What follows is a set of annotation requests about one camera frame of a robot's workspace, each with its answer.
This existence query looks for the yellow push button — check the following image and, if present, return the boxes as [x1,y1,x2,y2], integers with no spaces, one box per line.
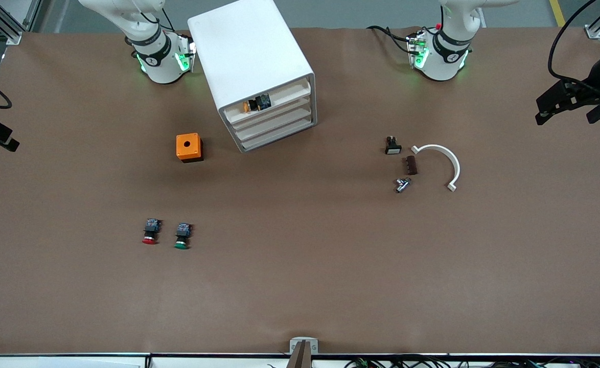
[243,94,272,113]

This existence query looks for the red push button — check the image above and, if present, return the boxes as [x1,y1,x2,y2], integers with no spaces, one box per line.
[142,218,161,245]

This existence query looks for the green push button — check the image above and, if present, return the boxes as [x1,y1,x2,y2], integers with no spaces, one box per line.
[173,222,193,250]

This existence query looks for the white drawer cabinet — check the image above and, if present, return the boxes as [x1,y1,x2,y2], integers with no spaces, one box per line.
[188,0,317,154]

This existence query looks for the orange box with hole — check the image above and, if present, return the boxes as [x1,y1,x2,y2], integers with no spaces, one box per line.
[176,133,204,164]

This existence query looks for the white curved plastic bracket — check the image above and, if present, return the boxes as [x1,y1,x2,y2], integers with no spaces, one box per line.
[410,144,461,193]

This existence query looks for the black base cable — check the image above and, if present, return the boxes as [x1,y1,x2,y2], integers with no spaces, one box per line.
[366,25,414,55]

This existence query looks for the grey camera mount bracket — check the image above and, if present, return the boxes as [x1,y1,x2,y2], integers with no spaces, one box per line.
[287,336,319,368]

